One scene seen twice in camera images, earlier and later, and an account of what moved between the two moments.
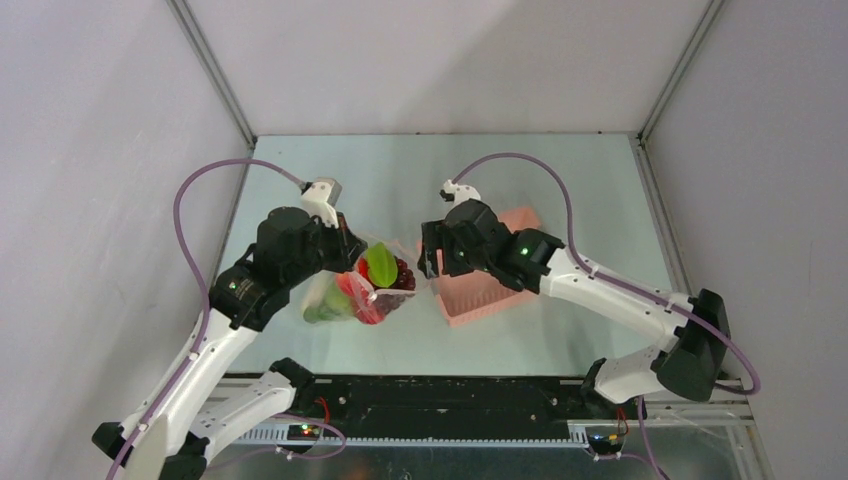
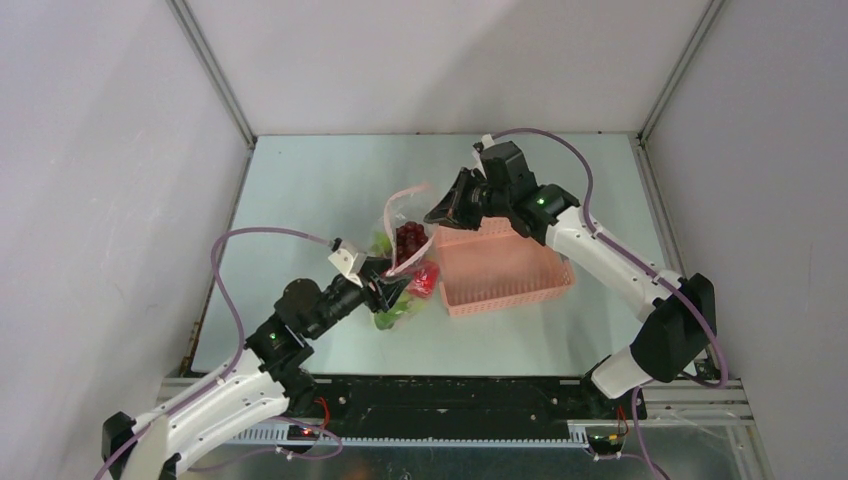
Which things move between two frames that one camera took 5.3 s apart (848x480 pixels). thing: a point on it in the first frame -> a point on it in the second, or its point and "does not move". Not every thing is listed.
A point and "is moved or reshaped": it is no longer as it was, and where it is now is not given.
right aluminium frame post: [698, 37] does not move
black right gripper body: [432, 248] -> [468, 199]
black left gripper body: [328, 249] -> [344, 297]
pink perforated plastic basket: [473, 296] is moved or reshaped
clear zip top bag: [383, 277] is moved or reshaped
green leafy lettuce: [335, 305] is moved or reshaped
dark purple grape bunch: [387, 299] is moved or reshaped
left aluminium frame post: [215, 71] does not move
